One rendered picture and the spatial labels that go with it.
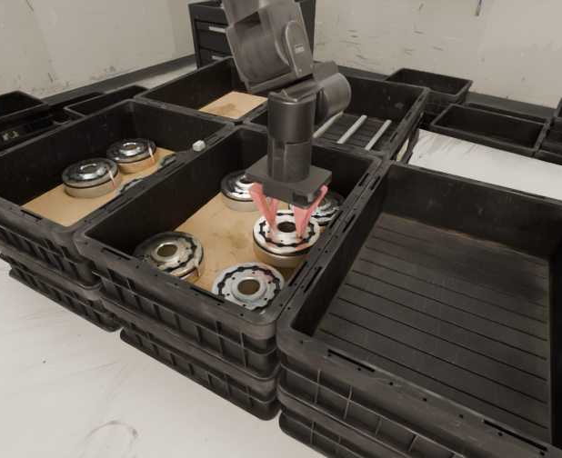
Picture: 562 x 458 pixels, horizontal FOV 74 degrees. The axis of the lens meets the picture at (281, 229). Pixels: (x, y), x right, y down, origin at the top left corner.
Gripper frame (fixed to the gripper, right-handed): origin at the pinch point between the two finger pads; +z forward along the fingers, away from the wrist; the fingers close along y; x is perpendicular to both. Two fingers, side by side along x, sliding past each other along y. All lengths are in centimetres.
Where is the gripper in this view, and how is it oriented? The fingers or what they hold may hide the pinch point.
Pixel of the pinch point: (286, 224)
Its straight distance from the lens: 56.1
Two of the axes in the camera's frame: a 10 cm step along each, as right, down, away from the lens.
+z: -0.3, 7.8, 6.3
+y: -8.6, -3.3, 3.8
